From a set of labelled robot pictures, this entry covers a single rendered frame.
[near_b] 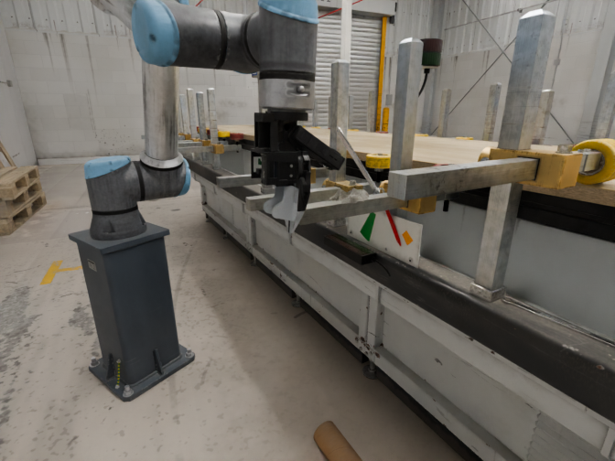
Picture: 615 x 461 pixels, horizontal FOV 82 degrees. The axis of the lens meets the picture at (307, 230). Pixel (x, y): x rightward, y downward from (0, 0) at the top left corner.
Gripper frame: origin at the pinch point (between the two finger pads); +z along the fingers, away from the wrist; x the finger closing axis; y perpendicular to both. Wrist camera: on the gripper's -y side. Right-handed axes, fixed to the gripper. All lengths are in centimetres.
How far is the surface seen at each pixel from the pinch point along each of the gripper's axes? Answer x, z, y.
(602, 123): -12, -22, -136
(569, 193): 23, -8, -46
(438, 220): -9, 7, -50
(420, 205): 4.5, -2.6, -27.3
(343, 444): -8, 74, -23
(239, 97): -786, -55, -256
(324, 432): -15, 74, -20
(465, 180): 26.2, -12.4, -10.7
